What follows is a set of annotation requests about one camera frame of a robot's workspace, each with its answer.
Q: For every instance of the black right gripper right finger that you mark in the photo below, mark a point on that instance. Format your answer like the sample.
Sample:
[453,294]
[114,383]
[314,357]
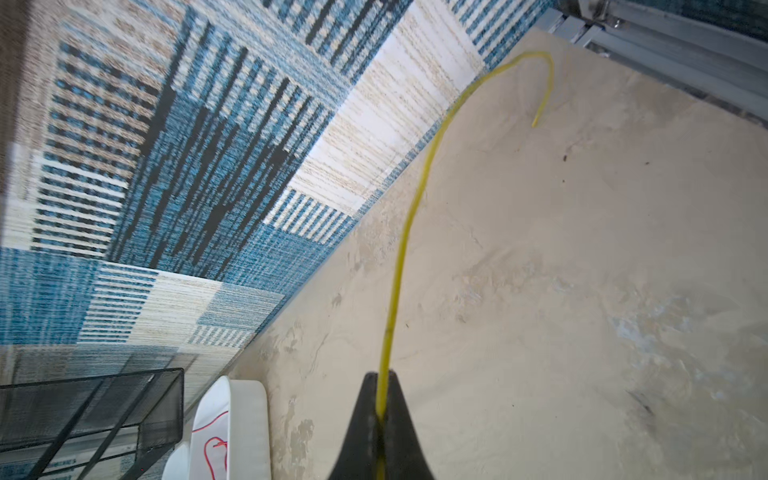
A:
[402,453]

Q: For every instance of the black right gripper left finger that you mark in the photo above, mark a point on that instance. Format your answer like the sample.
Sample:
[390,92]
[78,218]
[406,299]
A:
[358,457]

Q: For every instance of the white tray with red cable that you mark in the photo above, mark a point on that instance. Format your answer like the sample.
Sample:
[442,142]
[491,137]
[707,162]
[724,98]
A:
[230,432]

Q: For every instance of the white tray with yellow cables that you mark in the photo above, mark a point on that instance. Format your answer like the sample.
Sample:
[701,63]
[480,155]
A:
[177,465]

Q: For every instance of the black wire mesh shelf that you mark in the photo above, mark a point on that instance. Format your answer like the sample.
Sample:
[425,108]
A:
[103,427]

